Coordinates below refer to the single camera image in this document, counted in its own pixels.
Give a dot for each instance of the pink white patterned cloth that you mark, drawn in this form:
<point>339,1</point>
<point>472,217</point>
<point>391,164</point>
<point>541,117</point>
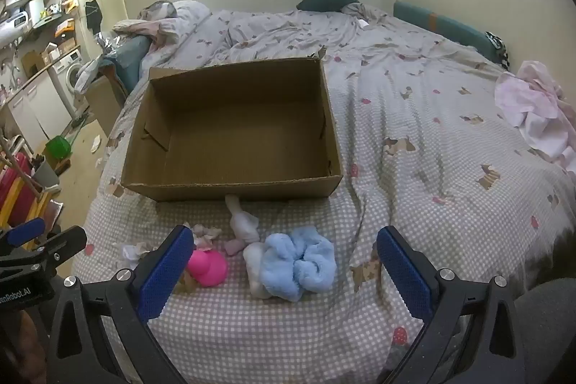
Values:
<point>204,232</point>

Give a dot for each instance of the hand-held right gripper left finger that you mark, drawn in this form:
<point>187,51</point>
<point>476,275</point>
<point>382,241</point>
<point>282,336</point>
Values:
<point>164,271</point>

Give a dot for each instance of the grey patterned pillow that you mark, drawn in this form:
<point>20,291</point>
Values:
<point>157,9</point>

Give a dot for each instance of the black white patterned cloth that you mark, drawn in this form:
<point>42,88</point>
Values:
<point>497,44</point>

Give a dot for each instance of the white kitchen cabinet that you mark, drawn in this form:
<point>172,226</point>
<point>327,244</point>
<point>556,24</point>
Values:
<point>36,105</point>

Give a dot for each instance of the white washing machine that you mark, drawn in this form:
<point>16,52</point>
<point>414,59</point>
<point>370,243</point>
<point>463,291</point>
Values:
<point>67,78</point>

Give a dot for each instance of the small mauve sock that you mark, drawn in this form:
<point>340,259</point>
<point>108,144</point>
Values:
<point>234,247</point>

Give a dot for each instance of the pile of pink clothes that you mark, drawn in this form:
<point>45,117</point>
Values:
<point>535,109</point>

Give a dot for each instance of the red plastic container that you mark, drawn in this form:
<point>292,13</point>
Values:
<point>10,185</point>

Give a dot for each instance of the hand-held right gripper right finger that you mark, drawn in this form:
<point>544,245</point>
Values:
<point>407,271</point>

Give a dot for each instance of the black hanging cloth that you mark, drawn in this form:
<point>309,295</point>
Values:
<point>93,12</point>

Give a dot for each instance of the white kitchen appliance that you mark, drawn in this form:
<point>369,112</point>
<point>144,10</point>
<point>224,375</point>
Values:
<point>15,21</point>

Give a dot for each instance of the long white sock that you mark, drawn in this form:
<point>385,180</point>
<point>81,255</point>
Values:
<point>243,224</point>

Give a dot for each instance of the person's grey clothing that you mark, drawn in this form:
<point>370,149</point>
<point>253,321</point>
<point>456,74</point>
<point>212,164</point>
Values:
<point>549,321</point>

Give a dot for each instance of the teal cushion with orange stripe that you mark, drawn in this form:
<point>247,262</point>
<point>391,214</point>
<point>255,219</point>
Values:
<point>445,28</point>

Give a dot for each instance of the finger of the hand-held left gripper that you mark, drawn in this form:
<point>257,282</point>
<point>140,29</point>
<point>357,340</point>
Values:
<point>65,244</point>
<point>24,231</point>

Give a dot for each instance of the grey bin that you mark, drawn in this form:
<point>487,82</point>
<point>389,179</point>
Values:
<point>45,176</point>

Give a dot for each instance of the brown cardboard box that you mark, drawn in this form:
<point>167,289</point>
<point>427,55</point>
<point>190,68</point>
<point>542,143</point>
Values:
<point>234,132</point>

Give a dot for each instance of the green bucket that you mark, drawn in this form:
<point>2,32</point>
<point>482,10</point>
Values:
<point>58,146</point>

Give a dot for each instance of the bright pink sock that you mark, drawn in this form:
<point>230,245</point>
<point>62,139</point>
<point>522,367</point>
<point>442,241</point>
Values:
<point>209,269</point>

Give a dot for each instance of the light blue fluffy sock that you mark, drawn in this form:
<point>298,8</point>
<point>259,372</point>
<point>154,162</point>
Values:
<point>310,262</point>

